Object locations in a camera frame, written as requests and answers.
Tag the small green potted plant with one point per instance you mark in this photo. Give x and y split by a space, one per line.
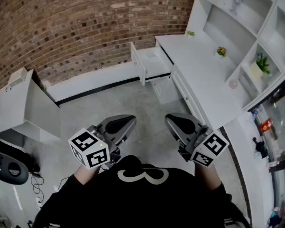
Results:
190 33

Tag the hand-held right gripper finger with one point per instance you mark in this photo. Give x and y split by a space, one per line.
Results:
174 133
190 117

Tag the small orange flower pot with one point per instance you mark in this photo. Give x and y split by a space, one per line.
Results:
221 51

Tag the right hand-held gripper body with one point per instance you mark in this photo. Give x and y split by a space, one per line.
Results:
213 144

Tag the small white box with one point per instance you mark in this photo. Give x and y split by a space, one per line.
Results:
17 78

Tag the person's black printed shirt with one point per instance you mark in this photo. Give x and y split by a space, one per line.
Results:
137 198

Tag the small black object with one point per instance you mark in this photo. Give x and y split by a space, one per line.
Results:
260 147

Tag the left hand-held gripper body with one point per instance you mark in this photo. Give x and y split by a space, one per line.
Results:
90 155

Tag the low white cabinet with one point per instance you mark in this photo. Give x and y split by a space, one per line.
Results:
21 108

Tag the white shelf unit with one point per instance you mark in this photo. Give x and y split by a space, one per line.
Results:
251 27

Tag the clear glass vase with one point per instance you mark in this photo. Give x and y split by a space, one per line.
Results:
236 5

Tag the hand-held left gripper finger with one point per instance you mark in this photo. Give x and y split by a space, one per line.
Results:
130 130
118 117

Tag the black and grey device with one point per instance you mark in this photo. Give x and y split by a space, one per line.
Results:
9 170

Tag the green plant in white pot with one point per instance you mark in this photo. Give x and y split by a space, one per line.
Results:
261 65

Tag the person's left forearm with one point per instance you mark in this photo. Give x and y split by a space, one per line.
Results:
85 174

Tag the white drawer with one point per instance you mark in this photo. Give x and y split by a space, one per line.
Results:
156 68

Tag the person's right forearm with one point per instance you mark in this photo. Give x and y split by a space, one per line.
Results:
207 177

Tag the red packet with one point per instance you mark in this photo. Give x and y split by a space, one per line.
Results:
266 125

